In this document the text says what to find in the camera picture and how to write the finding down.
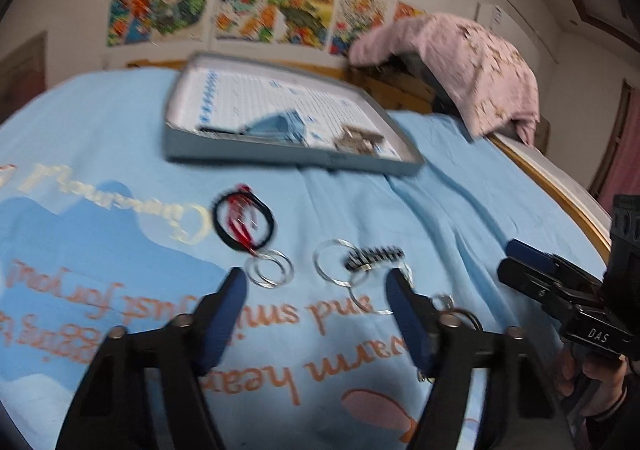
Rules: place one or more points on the brown wooden door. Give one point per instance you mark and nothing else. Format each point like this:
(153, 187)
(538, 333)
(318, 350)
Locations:
(22, 67)

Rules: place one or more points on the beige hair claw clip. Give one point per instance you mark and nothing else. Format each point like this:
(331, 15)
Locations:
(356, 137)

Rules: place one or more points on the black clip with key rings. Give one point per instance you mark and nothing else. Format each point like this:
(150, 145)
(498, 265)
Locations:
(372, 256)

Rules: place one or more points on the pink curtain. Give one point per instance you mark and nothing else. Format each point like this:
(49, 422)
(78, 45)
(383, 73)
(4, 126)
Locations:
(625, 154)

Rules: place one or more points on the light blue printed blanket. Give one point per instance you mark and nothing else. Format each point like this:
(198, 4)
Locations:
(125, 154)

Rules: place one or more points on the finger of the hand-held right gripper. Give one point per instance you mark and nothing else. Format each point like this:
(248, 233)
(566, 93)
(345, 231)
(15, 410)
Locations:
(530, 254)
(530, 282)

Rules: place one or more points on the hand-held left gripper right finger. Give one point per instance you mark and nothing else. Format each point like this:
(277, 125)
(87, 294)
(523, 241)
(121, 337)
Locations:
(407, 325)

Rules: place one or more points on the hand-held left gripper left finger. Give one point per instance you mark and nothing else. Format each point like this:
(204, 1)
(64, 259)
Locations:
(225, 325)

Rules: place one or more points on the light blue wrist watch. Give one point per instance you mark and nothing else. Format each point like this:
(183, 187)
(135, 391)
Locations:
(280, 125)

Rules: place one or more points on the person's right hand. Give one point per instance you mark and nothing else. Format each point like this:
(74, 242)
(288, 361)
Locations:
(597, 377)

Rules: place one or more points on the person's right forearm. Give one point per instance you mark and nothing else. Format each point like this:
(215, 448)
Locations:
(620, 430)

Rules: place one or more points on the pink floral cloth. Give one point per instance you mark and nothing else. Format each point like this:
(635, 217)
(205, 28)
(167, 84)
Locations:
(465, 59)

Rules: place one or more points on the grey cardboard tray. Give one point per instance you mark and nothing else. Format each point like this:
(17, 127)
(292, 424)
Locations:
(240, 152)

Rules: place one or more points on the white wall paper sheet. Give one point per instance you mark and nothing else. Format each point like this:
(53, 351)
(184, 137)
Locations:
(492, 17)

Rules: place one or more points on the wooden bed frame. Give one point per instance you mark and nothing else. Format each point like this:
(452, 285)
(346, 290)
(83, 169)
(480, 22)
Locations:
(395, 92)

